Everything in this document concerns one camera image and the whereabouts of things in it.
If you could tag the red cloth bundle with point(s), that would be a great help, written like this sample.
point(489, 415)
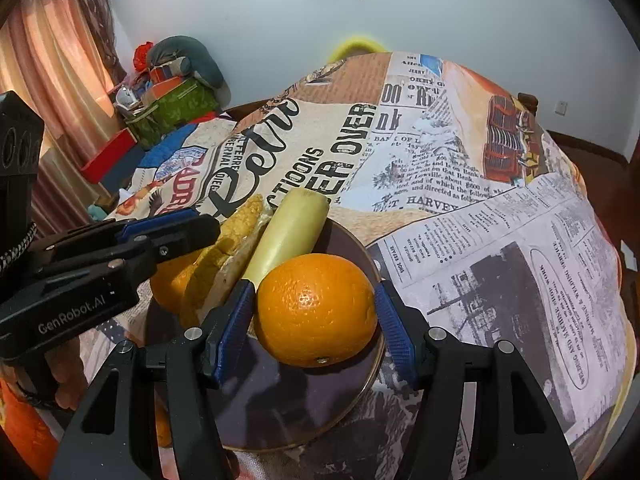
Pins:
point(142, 56)

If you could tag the person's left forearm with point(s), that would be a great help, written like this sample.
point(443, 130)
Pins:
point(25, 425)

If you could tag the pink striped curtain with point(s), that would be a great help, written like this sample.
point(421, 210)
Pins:
point(50, 60)

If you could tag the small orange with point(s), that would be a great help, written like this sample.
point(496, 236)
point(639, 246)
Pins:
point(170, 285)

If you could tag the yellow corn cob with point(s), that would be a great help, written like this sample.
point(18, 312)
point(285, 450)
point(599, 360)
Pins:
point(241, 227)

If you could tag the large orange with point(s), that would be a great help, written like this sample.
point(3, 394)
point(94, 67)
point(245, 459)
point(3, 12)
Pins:
point(315, 310)

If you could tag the newspaper print tablecloth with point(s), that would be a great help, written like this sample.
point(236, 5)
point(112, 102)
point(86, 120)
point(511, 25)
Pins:
point(500, 260)

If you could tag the white wall outlet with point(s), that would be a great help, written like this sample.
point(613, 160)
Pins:
point(562, 106)

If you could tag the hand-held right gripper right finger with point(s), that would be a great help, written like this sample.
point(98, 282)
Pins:
point(395, 332)

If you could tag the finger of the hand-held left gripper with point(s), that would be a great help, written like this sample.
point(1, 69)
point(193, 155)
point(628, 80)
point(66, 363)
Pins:
point(160, 224)
point(185, 240)

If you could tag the orange box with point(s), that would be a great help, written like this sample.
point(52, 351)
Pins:
point(167, 87)

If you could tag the red flat box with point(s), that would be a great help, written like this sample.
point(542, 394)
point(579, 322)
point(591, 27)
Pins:
point(107, 156)

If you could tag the person's left hand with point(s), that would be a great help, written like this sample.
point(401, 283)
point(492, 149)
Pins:
point(70, 375)

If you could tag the yellow chair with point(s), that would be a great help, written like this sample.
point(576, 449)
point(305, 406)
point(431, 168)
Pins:
point(355, 42)

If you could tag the grey pillow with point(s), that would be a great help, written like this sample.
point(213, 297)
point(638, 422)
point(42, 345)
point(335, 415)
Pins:
point(190, 52)

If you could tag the tan lumpy food piece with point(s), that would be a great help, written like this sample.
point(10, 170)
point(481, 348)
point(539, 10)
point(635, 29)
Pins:
point(232, 272)

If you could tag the dark brown round plate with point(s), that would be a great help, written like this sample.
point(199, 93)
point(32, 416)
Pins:
point(280, 395)

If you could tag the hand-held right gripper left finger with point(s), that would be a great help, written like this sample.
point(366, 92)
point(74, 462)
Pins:
point(235, 331)

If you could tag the pale yellow long vegetable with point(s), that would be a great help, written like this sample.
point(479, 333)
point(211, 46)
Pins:
point(290, 230)

